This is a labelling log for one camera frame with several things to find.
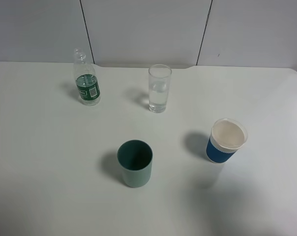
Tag clear bottle with green label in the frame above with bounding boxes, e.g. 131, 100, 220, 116
73, 48, 101, 106

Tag green plastic cup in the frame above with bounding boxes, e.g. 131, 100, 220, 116
117, 140, 153, 188

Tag white cup with blue sleeve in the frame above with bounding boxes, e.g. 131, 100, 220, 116
206, 118, 248, 163

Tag tall clear drinking glass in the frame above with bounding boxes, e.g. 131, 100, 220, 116
148, 64, 172, 113

